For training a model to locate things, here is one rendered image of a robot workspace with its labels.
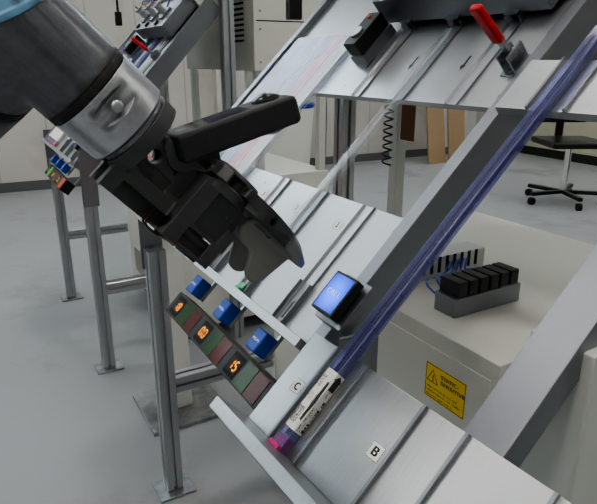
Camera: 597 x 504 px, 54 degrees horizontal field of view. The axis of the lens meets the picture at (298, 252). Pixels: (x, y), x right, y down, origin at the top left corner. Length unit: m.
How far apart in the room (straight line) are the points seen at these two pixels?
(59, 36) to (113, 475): 1.39
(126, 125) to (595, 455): 0.47
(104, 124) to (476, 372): 0.66
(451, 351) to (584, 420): 0.44
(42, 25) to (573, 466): 0.53
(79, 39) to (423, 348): 0.74
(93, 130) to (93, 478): 1.34
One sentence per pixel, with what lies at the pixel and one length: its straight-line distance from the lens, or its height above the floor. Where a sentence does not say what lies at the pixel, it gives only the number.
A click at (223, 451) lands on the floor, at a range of 1.72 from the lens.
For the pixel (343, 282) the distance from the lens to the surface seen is 0.63.
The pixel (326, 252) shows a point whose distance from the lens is 0.75.
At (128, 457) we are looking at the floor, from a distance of 1.75.
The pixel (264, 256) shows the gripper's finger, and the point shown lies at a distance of 0.54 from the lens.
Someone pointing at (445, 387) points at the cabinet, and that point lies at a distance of 0.99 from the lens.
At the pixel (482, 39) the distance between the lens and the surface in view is 0.92.
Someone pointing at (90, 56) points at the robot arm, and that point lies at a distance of 0.45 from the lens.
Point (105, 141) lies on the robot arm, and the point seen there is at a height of 0.98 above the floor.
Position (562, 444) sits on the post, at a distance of 0.56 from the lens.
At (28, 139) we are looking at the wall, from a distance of 5.35.
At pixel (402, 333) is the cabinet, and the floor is 0.58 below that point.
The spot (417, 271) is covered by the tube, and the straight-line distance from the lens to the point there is 0.52.
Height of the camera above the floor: 1.03
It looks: 18 degrees down
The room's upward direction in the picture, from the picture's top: straight up
